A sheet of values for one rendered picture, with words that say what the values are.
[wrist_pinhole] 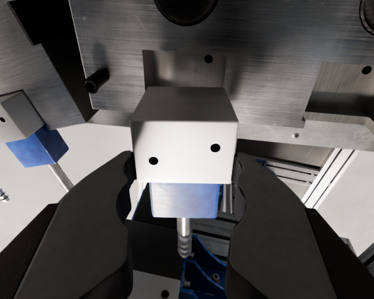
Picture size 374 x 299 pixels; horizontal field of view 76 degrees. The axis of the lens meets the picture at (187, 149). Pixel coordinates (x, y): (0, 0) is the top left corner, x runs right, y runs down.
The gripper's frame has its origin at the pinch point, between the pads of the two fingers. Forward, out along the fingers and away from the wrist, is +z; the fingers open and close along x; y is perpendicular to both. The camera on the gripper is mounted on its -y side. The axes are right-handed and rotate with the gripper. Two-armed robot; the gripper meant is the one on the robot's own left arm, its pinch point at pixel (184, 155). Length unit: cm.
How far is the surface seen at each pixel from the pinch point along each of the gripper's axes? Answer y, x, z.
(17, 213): 131, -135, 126
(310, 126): 4.2, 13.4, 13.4
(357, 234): 113, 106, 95
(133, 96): -1.3, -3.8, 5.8
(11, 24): -5.6, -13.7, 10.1
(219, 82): -1.9, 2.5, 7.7
